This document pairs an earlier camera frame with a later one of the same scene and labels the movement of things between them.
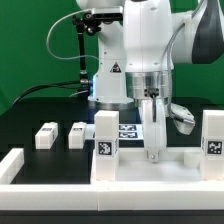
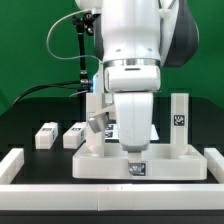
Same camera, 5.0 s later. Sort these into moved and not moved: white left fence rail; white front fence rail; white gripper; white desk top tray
Moved: white gripper; white desk top tray
Not moved: white front fence rail; white left fence rail
